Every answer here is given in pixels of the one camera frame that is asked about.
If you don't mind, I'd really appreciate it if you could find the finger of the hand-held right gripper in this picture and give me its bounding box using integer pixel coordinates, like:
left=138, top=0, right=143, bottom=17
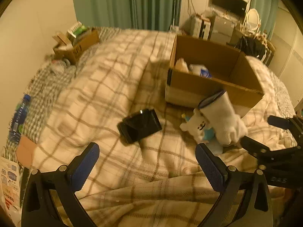
left=268, top=115, right=294, bottom=128
left=240, top=136, right=270, bottom=161

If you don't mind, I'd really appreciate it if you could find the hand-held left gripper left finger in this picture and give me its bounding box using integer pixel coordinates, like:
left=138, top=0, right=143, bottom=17
left=21, top=142, right=100, bottom=227

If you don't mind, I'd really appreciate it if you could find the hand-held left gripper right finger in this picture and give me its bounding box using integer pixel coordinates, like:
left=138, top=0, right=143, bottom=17
left=195, top=143, right=273, bottom=227

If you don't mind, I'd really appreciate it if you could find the white fuzzy tube cover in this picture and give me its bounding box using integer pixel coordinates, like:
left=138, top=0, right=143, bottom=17
left=198, top=90, right=248, bottom=146

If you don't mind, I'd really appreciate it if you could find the large cardboard box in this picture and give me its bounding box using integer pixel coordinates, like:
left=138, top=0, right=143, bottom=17
left=165, top=35, right=265, bottom=119

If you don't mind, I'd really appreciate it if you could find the white plush bear toy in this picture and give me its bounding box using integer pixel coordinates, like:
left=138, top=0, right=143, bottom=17
left=179, top=107, right=215, bottom=143

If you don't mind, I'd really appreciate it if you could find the black glossy pouch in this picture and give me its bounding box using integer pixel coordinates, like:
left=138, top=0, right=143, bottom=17
left=117, top=108, right=163, bottom=145

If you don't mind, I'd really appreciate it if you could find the white printed plastic bag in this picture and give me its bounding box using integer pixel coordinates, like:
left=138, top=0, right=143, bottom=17
left=0, top=156, right=23, bottom=218

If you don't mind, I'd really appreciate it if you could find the black cloth bag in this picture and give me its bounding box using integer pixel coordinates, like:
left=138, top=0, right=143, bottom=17
left=235, top=36, right=267, bottom=58

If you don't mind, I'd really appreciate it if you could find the blue plastic water bottle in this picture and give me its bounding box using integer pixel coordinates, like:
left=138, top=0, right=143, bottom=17
left=7, top=94, right=32, bottom=142

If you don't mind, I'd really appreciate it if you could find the cream plaid blanket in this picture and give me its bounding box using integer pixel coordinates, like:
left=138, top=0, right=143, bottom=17
left=31, top=30, right=299, bottom=227

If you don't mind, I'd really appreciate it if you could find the green checked bedsheet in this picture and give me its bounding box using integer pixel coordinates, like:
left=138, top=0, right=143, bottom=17
left=5, top=27, right=123, bottom=158

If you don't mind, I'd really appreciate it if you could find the white bottle in box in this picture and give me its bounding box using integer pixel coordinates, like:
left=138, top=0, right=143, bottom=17
left=189, top=64, right=213, bottom=79

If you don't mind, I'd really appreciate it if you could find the round white vanity mirror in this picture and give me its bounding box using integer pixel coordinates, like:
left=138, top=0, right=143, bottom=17
left=244, top=8, right=261, bottom=31

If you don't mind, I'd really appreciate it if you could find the cream bottle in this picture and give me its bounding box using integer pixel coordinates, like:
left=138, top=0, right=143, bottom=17
left=175, top=58, right=190, bottom=72

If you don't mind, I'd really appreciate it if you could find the grey cabinet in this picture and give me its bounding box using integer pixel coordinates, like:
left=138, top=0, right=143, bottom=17
left=209, top=15, right=236, bottom=44

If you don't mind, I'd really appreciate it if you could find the green curtain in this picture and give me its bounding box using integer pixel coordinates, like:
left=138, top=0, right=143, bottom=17
left=71, top=0, right=184, bottom=31
left=250, top=0, right=280, bottom=35

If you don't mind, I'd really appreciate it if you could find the small cardboard box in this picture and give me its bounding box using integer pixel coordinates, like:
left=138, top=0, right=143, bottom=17
left=52, top=28, right=100, bottom=65

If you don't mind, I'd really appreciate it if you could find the white shelf unit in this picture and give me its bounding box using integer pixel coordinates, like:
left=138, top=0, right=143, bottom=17
left=189, top=16, right=211, bottom=39

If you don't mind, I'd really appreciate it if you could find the black flat screen monitor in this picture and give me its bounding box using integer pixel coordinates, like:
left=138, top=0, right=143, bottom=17
left=211, top=0, right=248, bottom=19

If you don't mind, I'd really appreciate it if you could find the green and white package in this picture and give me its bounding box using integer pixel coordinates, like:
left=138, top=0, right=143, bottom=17
left=67, top=22, right=87, bottom=38

